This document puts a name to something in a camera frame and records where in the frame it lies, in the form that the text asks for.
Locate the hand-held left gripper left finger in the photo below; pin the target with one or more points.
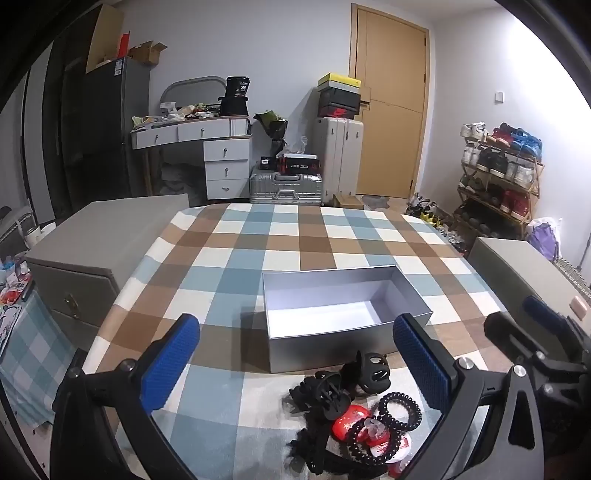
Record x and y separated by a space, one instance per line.
171 364

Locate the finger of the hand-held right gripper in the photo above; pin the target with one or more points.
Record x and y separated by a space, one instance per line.
510 339
542 314

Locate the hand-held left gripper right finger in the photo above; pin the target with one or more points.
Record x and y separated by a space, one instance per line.
422 364

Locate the black hair claw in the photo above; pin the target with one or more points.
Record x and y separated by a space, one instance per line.
330 394
374 376

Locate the clear small hair clip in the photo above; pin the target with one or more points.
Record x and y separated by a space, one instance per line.
375 429

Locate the white round badge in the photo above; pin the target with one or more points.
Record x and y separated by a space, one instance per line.
405 445

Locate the red round badge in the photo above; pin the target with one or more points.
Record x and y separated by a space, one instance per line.
346 422

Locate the silver cardboard box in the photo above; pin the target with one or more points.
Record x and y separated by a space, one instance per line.
323 350

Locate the pink eraser block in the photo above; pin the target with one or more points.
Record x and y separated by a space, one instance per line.
578 307

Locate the plain grey cabinet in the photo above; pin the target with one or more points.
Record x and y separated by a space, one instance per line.
521 267

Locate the purple bag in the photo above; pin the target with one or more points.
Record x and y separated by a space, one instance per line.
544 240

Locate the blue checked cloth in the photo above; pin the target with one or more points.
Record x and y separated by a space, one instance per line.
32 360

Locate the wooden shoe rack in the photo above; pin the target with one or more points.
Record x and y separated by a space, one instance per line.
496 180

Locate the pile of loose shoes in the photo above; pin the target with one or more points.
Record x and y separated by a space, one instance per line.
434 217

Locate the rows of assorted shoes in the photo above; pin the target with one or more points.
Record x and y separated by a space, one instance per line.
512 170

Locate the checked tablecloth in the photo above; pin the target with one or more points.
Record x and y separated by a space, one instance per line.
286 230

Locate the small brown cardboard box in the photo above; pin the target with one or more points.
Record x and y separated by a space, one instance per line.
347 201

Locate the white desk with drawers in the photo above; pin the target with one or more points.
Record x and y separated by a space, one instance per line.
226 161

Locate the silver suitcase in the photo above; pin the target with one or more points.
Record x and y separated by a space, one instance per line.
286 187

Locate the white suitcase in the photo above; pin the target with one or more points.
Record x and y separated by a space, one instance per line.
339 157

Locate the small black box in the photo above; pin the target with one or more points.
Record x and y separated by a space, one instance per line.
268 162

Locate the wooden door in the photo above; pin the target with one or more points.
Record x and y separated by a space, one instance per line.
392 138

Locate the flat black red box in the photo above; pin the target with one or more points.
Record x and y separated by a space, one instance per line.
300 165

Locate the black wardrobe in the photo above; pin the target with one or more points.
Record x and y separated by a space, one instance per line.
69 138

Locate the desk clutter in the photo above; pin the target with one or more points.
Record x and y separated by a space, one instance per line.
178 113

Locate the black wrapped bouquet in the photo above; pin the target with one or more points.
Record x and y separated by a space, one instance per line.
273 127

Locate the grey refrigerator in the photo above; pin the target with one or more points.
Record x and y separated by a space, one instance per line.
134 101

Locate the black red shoe box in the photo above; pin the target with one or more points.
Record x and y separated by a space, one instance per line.
339 102

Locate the grey arched mirror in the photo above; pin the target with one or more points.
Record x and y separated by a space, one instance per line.
194 90

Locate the yellow shoe box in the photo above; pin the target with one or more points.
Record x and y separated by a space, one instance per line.
339 82

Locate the open cardboard box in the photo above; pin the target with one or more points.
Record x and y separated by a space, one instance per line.
147 53

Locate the tall flat cardboard box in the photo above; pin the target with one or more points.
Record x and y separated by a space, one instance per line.
105 37

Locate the white wall switch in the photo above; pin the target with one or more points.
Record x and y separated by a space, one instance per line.
499 96

